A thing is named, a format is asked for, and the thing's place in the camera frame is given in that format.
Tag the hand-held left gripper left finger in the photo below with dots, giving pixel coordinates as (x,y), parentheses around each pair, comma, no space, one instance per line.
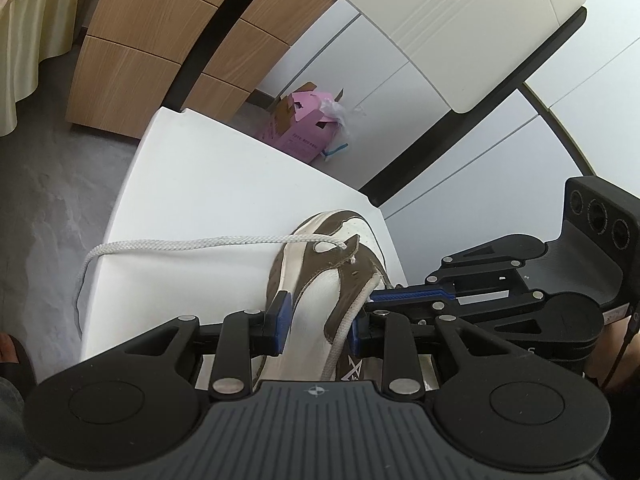
(281,322)

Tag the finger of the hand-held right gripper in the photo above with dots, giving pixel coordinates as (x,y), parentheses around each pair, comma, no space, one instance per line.
(475,310)
(415,295)

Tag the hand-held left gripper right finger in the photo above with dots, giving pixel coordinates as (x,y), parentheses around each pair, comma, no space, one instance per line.
(362,342)

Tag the white and brown sneaker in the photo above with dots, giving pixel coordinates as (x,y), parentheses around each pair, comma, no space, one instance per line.
(310,310)

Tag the white shoelace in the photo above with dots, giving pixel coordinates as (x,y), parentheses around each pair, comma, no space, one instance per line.
(175,246)

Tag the person's right hand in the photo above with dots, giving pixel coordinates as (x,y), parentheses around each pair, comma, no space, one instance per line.
(632,367)

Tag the black curved bar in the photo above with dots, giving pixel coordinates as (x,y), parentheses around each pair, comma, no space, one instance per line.
(555,120)

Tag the clear plastic bag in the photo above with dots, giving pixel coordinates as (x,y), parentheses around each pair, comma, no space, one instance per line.
(342,115)

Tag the pink cardboard box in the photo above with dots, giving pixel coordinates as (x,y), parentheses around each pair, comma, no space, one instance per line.
(300,125)

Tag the black slipper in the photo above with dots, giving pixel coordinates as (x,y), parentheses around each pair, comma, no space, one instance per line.
(20,360)

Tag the wooden drawer cabinet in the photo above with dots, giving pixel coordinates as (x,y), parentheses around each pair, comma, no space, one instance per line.
(140,35)

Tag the cream bed skirt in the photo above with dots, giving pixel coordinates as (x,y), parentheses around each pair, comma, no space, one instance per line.
(35,35)

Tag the white chair with black frame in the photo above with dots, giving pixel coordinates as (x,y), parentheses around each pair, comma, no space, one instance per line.
(210,185)

